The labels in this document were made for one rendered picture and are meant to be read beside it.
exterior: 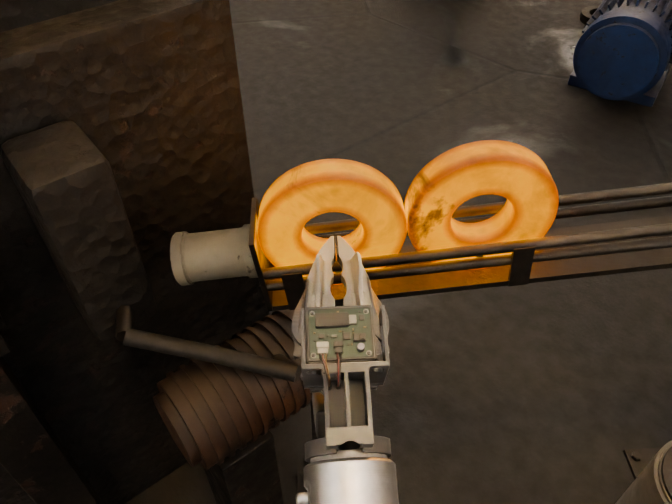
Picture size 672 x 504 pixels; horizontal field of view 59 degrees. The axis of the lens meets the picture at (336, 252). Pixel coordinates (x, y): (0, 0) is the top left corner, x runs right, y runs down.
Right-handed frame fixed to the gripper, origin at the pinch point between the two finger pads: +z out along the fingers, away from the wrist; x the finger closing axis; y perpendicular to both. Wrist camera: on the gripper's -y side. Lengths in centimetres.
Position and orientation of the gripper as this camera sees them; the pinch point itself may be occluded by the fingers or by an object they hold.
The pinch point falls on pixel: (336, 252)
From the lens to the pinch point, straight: 59.8
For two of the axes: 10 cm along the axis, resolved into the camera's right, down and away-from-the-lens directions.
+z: -0.5, -8.9, 4.5
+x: -10.0, 0.4, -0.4
